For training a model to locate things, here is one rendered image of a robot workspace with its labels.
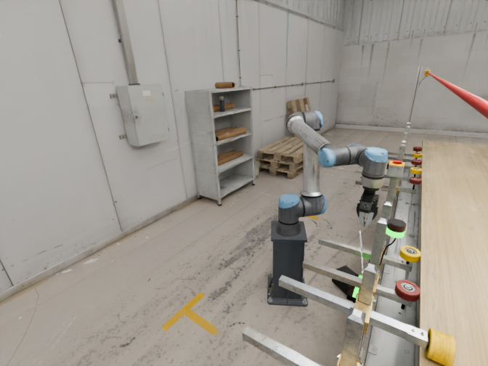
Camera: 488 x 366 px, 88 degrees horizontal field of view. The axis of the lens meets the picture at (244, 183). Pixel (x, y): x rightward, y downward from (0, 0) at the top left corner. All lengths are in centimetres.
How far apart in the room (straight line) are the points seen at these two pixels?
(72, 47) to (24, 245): 179
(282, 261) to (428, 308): 107
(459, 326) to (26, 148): 290
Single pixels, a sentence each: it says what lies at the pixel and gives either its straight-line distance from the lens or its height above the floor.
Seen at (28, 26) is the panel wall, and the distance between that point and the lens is 285.
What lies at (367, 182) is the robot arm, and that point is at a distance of 125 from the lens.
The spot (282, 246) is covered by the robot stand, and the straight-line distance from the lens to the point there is 191.
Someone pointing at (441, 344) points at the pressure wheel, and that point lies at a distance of 98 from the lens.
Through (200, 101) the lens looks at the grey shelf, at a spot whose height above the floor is 143.
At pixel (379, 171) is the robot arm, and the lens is 124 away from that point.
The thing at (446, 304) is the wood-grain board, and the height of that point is 90.
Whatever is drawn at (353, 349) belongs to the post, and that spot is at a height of 106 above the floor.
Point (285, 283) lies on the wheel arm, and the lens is 102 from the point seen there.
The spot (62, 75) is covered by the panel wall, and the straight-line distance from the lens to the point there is 286.
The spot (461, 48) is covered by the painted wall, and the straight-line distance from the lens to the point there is 871.
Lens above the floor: 167
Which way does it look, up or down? 22 degrees down
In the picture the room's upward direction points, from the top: 3 degrees counter-clockwise
